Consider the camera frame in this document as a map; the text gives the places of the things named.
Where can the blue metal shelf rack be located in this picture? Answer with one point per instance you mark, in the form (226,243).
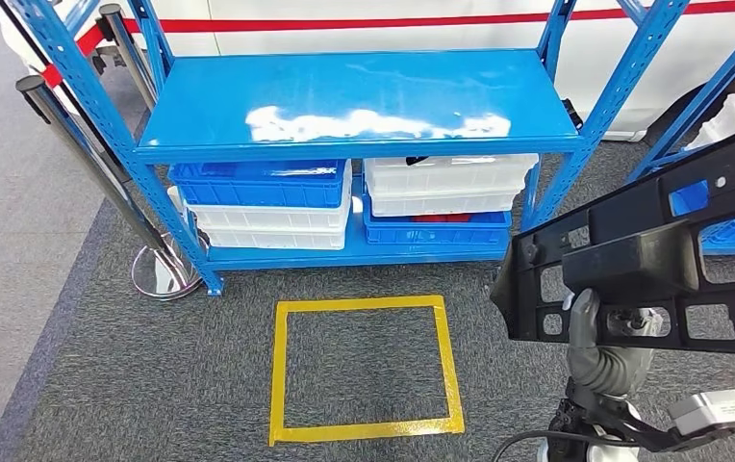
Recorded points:
(342,83)

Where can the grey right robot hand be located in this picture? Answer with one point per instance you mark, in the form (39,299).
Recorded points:
(583,319)

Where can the black camera bracket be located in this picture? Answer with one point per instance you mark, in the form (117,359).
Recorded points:
(622,421)

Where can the red item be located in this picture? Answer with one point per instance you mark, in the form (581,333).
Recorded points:
(441,219)

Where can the red barrier belt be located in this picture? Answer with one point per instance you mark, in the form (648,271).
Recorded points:
(92,39)
(342,23)

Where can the black plastic frame part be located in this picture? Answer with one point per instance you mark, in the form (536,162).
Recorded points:
(629,268)

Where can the blue wheeled metal rack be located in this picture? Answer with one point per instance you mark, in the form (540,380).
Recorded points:
(699,101)

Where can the white car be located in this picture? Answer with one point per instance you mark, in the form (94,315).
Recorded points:
(374,39)

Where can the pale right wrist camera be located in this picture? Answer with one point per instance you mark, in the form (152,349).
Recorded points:
(718,411)

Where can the black stanchion post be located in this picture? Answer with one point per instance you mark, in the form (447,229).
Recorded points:
(163,277)
(122,51)

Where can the yellow floor tape square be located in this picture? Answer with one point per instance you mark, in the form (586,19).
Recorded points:
(361,305)

